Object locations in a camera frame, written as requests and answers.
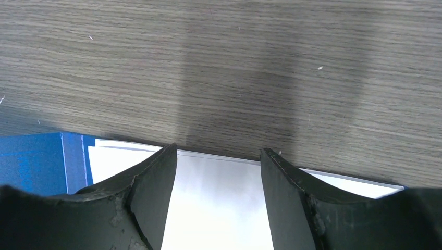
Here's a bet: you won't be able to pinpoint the white paper sheets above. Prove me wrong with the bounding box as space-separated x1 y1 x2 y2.
88 139 405 249

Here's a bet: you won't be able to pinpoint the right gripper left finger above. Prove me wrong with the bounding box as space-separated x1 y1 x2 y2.
1 143 177 249

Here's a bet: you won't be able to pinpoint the blue plastic folder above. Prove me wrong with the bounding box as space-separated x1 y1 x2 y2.
1 132 95 196

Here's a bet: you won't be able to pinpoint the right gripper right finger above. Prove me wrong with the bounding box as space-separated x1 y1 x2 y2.
260 148 441 249

